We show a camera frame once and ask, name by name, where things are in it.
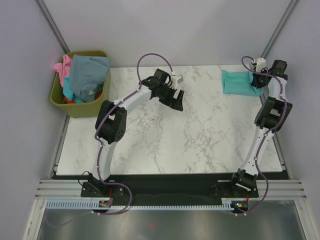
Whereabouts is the aluminium frame rail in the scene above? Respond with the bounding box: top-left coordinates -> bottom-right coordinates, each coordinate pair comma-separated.
35,179 -> 307,200

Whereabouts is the pink t shirt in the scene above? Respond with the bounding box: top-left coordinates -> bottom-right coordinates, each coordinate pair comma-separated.
53,54 -> 73,87

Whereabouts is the teal t shirt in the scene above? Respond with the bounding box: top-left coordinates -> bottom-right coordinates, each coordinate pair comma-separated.
221,69 -> 264,97

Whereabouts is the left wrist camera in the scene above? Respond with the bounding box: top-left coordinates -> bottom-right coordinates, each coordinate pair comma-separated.
170,75 -> 184,89

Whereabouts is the light blue cable duct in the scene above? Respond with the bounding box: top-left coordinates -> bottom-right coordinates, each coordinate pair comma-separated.
45,199 -> 234,211

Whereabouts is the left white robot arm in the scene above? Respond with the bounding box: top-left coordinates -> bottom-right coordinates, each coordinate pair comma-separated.
92,68 -> 185,197

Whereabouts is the grey blue t shirt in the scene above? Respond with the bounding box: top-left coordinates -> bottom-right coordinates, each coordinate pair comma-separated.
69,54 -> 110,103

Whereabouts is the orange red garment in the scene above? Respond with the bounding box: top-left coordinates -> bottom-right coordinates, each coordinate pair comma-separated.
64,97 -> 75,104

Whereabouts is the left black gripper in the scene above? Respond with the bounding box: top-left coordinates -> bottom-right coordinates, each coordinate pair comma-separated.
157,84 -> 184,113

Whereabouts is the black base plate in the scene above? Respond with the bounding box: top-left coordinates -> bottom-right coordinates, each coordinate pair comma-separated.
81,173 -> 259,207

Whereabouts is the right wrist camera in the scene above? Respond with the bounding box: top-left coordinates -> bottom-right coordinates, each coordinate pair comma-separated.
251,57 -> 267,73

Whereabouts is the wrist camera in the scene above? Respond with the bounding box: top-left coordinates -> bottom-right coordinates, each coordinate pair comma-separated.
170,75 -> 184,89
251,57 -> 267,73

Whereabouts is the olive green laundry bin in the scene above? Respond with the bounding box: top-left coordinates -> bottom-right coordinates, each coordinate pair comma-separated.
50,50 -> 111,118

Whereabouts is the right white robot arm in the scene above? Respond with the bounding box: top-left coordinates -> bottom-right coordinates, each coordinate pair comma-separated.
229,56 -> 293,197

